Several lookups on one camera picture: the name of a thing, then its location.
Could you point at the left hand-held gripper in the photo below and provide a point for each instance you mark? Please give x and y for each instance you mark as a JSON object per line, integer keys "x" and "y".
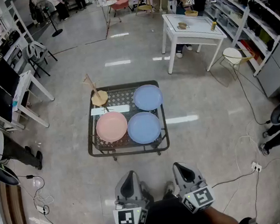
{"x": 129, "y": 218}

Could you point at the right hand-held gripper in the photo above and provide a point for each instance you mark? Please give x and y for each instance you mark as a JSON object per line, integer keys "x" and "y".
{"x": 198, "y": 198}

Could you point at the blue big plate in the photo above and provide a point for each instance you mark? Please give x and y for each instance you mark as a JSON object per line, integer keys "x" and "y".
{"x": 144, "y": 128}
{"x": 148, "y": 97}

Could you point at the pink big plate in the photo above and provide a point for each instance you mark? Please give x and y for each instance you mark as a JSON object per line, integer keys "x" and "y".
{"x": 111, "y": 126}

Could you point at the person's right forearm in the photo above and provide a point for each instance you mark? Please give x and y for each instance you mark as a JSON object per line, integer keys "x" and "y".
{"x": 219, "y": 218}

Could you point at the person's left shoe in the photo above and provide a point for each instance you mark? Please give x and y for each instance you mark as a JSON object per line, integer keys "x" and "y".
{"x": 147, "y": 191}

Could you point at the person's shoe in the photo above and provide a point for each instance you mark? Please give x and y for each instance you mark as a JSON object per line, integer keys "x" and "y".
{"x": 169, "y": 187}
{"x": 147, "y": 191}

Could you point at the person's right shoe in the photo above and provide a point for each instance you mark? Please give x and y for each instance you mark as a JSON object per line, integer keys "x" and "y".
{"x": 169, "y": 187}

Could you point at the person's black clothed body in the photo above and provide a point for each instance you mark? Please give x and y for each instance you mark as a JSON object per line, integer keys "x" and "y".
{"x": 168, "y": 219}

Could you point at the white power strip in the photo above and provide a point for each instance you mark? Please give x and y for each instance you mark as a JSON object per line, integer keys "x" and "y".
{"x": 256, "y": 166}

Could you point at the black woven coffee table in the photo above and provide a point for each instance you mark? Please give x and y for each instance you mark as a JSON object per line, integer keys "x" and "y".
{"x": 120, "y": 96}

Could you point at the wooden cup tree stand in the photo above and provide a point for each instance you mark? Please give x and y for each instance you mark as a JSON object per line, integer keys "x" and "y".
{"x": 100, "y": 100}

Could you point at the black power adapter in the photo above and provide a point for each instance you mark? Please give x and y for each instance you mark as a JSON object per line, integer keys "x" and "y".
{"x": 29, "y": 176}

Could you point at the curved wooden bench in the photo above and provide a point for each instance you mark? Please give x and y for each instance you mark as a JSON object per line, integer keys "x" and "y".
{"x": 15, "y": 220}

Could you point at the wooden stool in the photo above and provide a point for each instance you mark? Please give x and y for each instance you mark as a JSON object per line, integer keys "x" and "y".
{"x": 29, "y": 97}

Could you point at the grey cabinet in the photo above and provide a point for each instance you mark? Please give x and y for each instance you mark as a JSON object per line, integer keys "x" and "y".
{"x": 279, "y": 71}

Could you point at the white square table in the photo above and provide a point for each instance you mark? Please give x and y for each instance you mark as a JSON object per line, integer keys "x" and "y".
{"x": 198, "y": 29}

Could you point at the white desk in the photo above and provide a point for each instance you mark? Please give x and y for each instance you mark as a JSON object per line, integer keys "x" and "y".
{"x": 26, "y": 80}

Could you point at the wooden bowl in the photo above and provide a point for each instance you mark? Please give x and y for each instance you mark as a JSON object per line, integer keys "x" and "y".
{"x": 182, "y": 25}

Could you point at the yellow bottle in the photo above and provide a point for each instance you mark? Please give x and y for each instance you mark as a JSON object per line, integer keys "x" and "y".
{"x": 213, "y": 25}

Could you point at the black monitor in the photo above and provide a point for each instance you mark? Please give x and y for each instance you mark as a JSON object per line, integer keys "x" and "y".
{"x": 1, "y": 93}

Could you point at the wooden basket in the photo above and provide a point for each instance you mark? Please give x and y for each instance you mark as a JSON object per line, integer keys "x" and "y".
{"x": 191, "y": 14}

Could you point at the black and white folding chair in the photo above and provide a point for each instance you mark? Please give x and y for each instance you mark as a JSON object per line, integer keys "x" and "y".
{"x": 33, "y": 49}

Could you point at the white storage shelf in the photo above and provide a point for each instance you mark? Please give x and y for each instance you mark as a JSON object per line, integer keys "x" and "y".
{"x": 19, "y": 17}
{"x": 245, "y": 11}

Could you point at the white round side table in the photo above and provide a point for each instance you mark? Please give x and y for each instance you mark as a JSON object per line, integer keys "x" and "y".
{"x": 107, "y": 3}

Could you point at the black standing fan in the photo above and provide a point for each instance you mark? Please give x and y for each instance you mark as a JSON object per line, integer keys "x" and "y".
{"x": 43, "y": 6}

